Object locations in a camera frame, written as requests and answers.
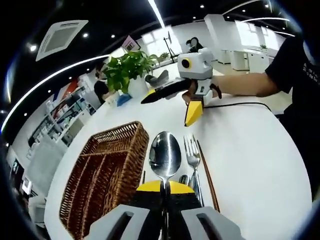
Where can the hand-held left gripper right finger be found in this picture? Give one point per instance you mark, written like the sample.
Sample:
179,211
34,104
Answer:
185,200

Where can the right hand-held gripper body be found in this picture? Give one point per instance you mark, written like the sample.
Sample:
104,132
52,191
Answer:
197,65

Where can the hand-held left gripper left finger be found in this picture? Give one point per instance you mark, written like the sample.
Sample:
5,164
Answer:
145,200

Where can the silver fork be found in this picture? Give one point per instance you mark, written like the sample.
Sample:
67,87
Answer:
193,157

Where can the silver spoon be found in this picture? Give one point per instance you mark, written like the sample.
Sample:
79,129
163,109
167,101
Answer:
165,155

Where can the brown wicker storage slots tray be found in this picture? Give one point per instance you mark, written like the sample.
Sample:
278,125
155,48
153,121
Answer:
100,170

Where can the white storage shelf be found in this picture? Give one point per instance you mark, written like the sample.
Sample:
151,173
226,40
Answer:
62,117

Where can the person's right hand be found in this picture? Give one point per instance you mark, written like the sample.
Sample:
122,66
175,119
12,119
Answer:
219,80

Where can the dark grey object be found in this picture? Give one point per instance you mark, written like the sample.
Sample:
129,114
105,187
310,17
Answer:
160,78

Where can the small potted plant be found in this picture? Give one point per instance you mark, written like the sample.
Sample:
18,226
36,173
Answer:
163,55

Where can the black tripod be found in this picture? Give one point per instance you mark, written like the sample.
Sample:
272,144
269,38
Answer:
170,38

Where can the white low cabinet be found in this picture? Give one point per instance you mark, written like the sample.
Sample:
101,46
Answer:
240,60

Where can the blue packet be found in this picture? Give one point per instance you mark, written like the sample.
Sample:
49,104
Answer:
124,99

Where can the potted green plant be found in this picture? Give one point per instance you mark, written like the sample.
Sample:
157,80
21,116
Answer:
125,67

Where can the small white box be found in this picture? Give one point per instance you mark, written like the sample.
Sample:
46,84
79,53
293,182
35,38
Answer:
112,101

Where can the long ceiling light strip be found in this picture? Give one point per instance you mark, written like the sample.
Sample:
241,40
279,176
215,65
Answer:
156,13
50,77

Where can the group of ceiling spotlights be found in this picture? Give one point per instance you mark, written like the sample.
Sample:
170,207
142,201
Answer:
85,35

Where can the white monitor back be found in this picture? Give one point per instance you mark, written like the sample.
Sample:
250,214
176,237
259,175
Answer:
46,162

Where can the white ceiling air vent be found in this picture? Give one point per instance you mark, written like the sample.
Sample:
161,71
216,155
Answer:
60,40

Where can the pink wall poster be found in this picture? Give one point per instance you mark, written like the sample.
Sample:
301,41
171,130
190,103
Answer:
130,43

